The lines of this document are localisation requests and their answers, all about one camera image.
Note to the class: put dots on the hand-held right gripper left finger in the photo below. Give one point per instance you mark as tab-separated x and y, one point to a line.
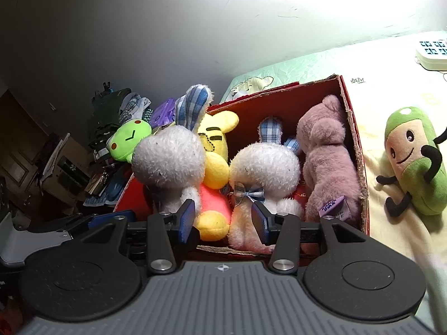
187	220

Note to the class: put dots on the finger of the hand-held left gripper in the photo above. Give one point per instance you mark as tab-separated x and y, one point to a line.
106	218

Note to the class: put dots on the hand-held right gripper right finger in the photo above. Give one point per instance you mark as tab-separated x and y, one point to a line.
260	221

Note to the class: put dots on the white rabbit plush plaid ears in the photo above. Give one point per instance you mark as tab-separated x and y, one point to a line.
167	157
265	164

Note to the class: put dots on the yellow tiger plush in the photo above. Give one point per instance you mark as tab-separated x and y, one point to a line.
213	167

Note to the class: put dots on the pink bear plush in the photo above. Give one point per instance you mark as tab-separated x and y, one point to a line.
324	167

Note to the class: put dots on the red cardboard box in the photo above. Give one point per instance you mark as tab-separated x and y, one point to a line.
279	104

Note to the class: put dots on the green plush with black limbs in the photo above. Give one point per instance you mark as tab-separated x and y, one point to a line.
415	167

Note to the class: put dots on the green frog plush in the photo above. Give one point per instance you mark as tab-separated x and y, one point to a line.
127	139

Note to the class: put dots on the wooden cabinet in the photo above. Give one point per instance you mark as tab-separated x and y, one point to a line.
17	146

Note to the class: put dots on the pile of clothes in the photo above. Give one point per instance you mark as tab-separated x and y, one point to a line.
108	111

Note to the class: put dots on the purple plastic packet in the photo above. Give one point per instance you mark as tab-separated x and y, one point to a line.
164	113

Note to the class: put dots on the cartoon print bed sheet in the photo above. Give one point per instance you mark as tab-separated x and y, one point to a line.
394	87

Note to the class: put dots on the white power strip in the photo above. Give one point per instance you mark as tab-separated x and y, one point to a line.
433	54

